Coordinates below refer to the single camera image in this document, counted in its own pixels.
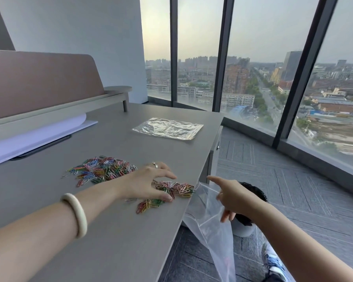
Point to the person's left hand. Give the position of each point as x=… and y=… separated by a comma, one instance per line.
x=141, y=183

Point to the person's right hand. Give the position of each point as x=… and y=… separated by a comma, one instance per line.
x=241, y=199

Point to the person's left thumb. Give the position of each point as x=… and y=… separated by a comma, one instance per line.
x=161, y=196

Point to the person's right thumb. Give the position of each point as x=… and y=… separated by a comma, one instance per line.
x=228, y=215

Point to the person's left middle finger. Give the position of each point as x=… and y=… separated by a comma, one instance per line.
x=161, y=165

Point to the small bunch of colourful paper clips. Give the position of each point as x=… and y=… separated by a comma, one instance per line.
x=179, y=188

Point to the clear plastic bag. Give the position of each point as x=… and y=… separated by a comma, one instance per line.
x=207, y=229
x=167, y=128

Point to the person's right forearm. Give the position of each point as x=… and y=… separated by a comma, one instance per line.
x=297, y=246

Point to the person's left forearm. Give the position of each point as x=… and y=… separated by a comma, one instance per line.
x=47, y=232

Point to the waste bin with black liner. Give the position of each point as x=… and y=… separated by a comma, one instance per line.
x=250, y=227

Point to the flat clear plastic bag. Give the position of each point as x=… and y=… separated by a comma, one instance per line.
x=167, y=128

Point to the grey desk drawer cabinet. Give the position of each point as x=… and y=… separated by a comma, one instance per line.
x=215, y=155

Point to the large heap of colourful paper clips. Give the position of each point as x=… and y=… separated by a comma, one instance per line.
x=103, y=170

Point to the grey and white shoe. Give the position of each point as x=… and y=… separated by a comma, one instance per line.
x=275, y=262

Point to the white jade bangle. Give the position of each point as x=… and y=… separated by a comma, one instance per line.
x=81, y=220

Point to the grey desk shelf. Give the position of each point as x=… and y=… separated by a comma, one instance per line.
x=61, y=114

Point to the black flat tablet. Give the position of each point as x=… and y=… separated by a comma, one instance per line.
x=47, y=146

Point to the white paper sheet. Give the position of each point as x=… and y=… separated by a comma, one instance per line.
x=38, y=138

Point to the brown desk divider panel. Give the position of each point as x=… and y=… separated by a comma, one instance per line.
x=41, y=82

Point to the dark window frame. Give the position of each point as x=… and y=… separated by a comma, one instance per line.
x=173, y=55

